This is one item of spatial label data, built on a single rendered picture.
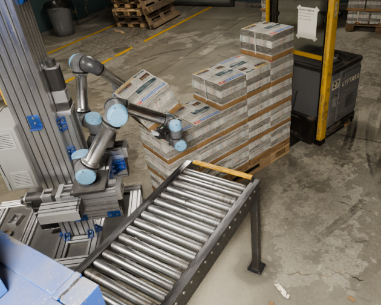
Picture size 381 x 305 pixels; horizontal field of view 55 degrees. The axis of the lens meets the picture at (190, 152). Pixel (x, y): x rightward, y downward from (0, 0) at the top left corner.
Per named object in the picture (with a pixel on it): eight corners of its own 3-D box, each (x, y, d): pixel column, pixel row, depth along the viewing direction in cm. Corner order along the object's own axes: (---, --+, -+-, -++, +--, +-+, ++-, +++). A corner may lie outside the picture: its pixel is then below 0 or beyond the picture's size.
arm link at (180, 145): (187, 138, 228) (188, 149, 233) (178, 131, 236) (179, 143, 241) (176, 143, 225) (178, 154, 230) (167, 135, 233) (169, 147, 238)
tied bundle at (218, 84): (193, 98, 323) (190, 74, 311) (218, 87, 337) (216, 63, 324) (221, 111, 297) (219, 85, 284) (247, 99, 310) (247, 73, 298)
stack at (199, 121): (154, 200, 343) (136, 123, 297) (244, 149, 396) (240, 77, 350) (178, 222, 316) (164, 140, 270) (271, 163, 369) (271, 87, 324)
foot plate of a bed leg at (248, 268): (251, 257, 276) (251, 256, 275) (269, 264, 269) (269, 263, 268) (243, 270, 267) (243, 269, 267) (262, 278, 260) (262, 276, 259)
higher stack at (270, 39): (243, 149, 396) (238, 28, 325) (262, 138, 410) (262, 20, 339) (270, 164, 369) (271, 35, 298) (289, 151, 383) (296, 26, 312)
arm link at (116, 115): (89, 176, 232) (127, 102, 216) (91, 189, 220) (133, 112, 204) (70, 170, 226) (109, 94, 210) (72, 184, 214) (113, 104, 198)
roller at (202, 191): (173, 186, 238) (175, 179, 239) (239, 207, 215) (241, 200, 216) (169, 184, 234) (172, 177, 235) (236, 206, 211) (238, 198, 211)
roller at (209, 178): (186, 172, 248) (185, 166, 246) (250, 190, 225) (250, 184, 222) (182, 176, 245) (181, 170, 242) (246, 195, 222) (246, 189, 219)
